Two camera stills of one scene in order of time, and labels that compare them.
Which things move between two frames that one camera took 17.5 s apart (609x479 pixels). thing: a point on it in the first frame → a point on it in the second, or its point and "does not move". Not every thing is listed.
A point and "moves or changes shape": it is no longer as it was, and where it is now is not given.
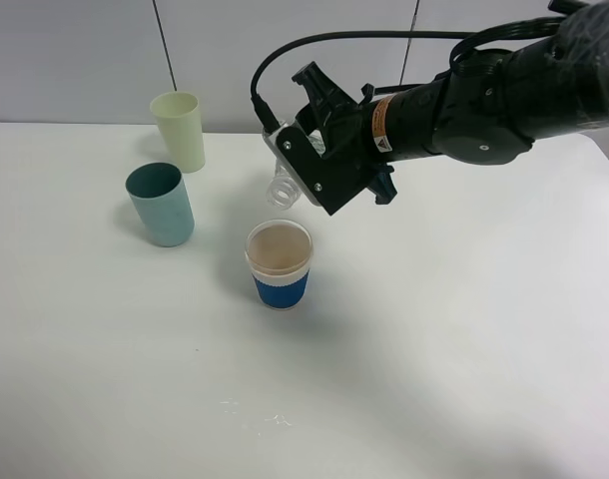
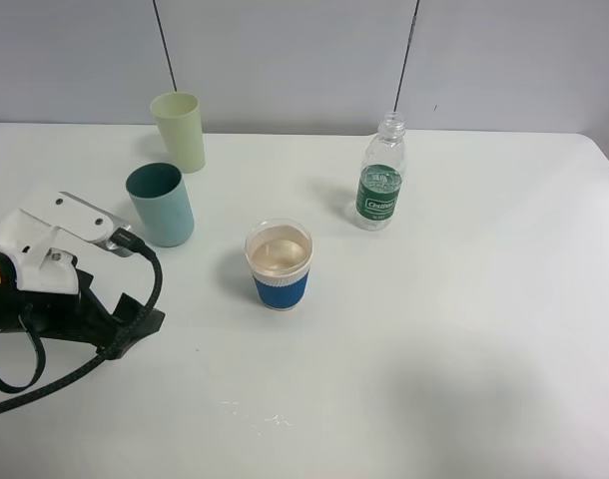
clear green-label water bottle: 286,188 moves or changes shape
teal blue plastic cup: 159,195 does not move
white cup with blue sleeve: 279,254 does not move
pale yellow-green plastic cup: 178,114 does not move
